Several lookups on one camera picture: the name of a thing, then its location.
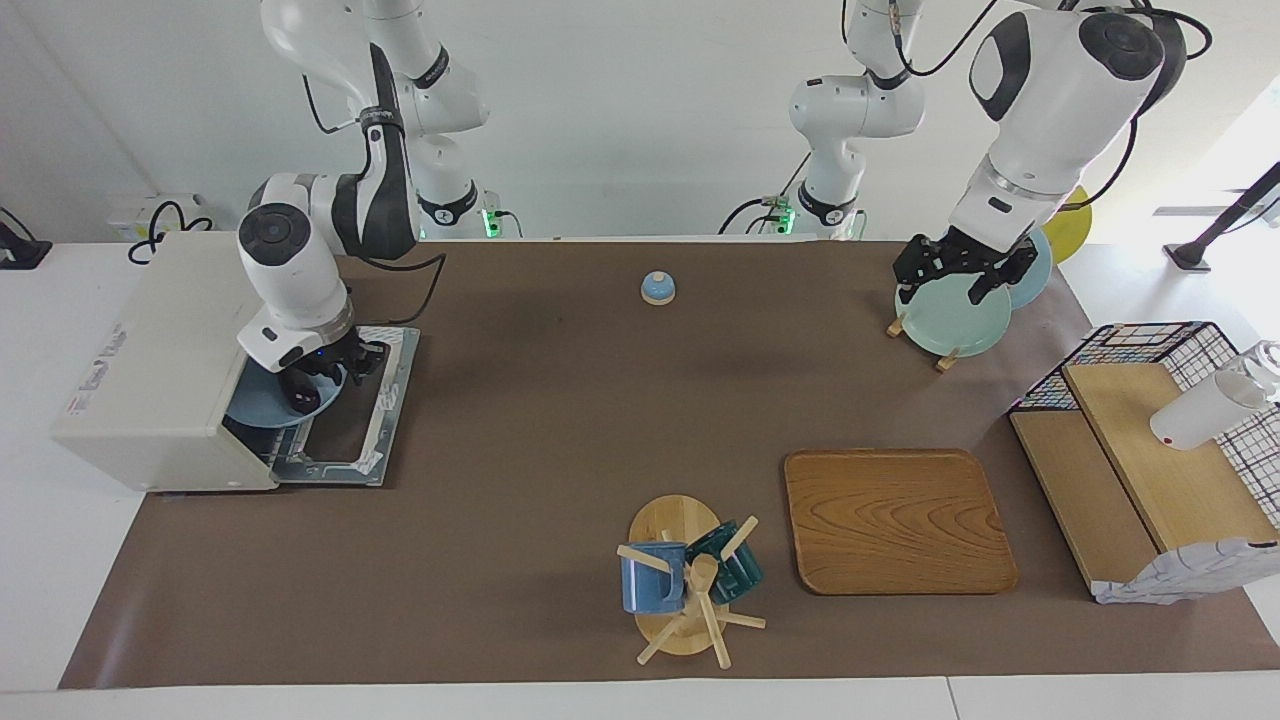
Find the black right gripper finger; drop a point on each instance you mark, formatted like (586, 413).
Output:
(296, 392)
(335, 378)

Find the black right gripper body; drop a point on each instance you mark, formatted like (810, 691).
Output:
(345, 358)

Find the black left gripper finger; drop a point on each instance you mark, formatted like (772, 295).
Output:
(979, 289)
(906, 291)

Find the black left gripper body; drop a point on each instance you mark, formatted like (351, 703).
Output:
(950, 252)

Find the dark purple eggplant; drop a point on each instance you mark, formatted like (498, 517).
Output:
(305, 405)

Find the small blue plate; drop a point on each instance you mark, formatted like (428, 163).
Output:
(255, 405)

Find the oven door with glass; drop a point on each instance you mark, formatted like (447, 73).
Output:
(390, 400)

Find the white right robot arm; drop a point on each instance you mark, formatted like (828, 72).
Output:
(290, 260)

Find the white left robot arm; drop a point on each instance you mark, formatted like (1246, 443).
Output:
(1050, 100)

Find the white toaster oven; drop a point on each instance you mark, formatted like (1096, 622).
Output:
(160, 400)

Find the mint green plate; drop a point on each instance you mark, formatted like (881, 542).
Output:
(950, 320)

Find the light blue plate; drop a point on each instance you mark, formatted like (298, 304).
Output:
(1035, 275)

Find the wooden plate rack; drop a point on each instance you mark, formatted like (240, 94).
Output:
(947, 361)

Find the yellow plate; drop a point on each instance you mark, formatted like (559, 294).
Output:
(1072, 225)

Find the wooden tray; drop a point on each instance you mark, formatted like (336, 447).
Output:
(895, 520)

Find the white power strip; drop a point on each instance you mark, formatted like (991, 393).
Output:
(135, 215)

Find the black stand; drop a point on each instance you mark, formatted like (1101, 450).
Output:
(1215, 235)

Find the blue call bell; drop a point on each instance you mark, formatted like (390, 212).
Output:
(658, 288)

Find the white cup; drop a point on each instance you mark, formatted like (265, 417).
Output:
(1200, 410)

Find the brown table mat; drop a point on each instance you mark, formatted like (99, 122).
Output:
(600, 450)

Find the wooden step shelf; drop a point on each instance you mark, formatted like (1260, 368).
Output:
(1180, 490)

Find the wooden mug tree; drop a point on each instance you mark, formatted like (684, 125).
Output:
(672, 515)

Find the teal mug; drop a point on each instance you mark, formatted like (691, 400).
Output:
(740, 575)

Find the white patterned cloth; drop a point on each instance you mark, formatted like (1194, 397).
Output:
(1180, 575)

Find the blue mug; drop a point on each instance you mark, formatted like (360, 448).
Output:
(645, 585)

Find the black clamp mount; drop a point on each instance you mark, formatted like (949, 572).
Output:
(20, 250)

